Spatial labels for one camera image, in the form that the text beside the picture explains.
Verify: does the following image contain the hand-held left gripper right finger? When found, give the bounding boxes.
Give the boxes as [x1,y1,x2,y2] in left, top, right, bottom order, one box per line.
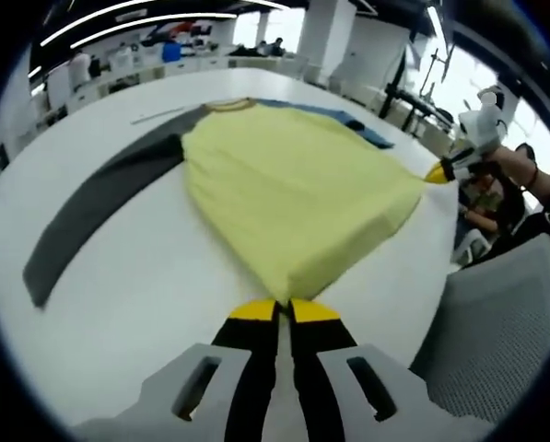
[287,297,490,442]

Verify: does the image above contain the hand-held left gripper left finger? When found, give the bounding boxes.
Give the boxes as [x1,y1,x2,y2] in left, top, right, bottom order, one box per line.
[74,297,281,442]

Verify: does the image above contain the yellow grey blue garment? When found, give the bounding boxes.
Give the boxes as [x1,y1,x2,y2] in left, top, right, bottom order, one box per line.
[22,97,427,310]

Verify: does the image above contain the person's right hand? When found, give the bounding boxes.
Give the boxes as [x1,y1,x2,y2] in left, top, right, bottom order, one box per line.
[483,144,539,191]

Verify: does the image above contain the black stand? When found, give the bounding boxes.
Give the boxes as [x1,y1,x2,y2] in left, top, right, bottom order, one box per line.
[379,43,458,134]

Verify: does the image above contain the grey mesh office chair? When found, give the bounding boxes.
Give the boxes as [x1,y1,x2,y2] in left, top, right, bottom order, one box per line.
[410,232,550,427]

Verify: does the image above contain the white square pillar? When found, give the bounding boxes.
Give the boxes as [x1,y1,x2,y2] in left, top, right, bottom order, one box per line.
[297,0,357,64]

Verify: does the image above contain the white flat strip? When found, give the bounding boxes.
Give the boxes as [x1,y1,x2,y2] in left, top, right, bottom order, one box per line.
[130,106,186,125]

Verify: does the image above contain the blue bin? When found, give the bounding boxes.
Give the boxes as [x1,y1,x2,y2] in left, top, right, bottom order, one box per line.
[161,40,182,64]

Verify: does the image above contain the white counter cabinets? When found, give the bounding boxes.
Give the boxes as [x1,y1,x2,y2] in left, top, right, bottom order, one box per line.
[43,50,298,116]

